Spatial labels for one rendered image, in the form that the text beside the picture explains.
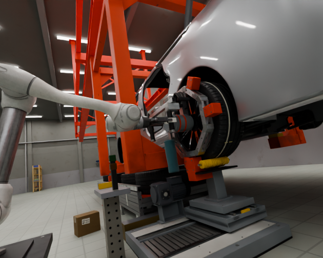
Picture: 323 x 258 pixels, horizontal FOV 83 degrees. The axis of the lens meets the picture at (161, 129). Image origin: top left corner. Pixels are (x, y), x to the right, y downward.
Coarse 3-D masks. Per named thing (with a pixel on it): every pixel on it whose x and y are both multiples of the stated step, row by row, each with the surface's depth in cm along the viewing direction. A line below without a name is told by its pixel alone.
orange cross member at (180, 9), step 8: (128, 0) 216; (136, 0) 221; (144, 0) 229; (152, 0) 231; (160, 0) 233; (168, 0) 237; (176, 0) 243; (184, 0) 250; (168, 8) 247; (176, 8) 249; (184, 8) 251; (192, 8) 253; (200, 8) 261
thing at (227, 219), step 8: (184, 208) 154; (192, 208) 152; (200, 208) 144; (240, 208) 132; (248, 208) 121; (256, 208) 123; (264, 208) 126; (192, 216) 144; (200, 216) 134; (208, 216) 126; (216, 216) 119; (224, 216) 120; (232, 216) 115; (240, 216) 116; (248, 216) 118; (256, 216) 121; (264, 216) 124; (208, 224) 127; (216, 224) 119; (224, 224) 113; (232, 224) 112; (240, 224) 114; (248, 224) 117
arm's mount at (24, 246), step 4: (32, 240) 83; (16, 244) 81; (20, 244) 80; (24, 244) 79; (28, 244) 78; (8, 248) 77; (12, 248) 76; (16, 248) 76; (20, 248) 75; (24, 248) 74; (28, 248) 74; (8, 252) 72; (12, 252) 71; (16, 252) 71; (20, 252) 70; (24, 252) 69; (0, 256) 69; (4, 256) 68; (8, 256) 68; (12, 256) 67; (16, 256) 66; (20, 256) 66; (24, 256) 67
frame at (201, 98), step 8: (184, 88) 139; (192, 96) 131; (200, 96) 124; (200, 104) 124; (200, 112) 124; (208, 120) 124; (208, 128) 120; (200, 136) 126; (208, 136) 125; (176, 144) 158; (200, 144) 126; (184, 152) 151; (192, 152) 135; (200, 152) 129
